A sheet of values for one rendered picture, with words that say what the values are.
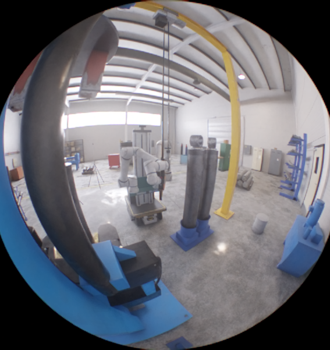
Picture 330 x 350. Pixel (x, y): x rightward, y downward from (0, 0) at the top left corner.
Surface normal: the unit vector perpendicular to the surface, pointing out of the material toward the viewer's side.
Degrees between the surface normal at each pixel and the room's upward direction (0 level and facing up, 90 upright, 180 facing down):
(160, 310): 0
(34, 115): 90
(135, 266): 0
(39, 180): 90
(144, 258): 0
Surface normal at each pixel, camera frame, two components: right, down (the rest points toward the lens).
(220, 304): 0.01, -0.96
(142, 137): 0.47, 0.25
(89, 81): 0.75, 0.18
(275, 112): -0.84, 0.14
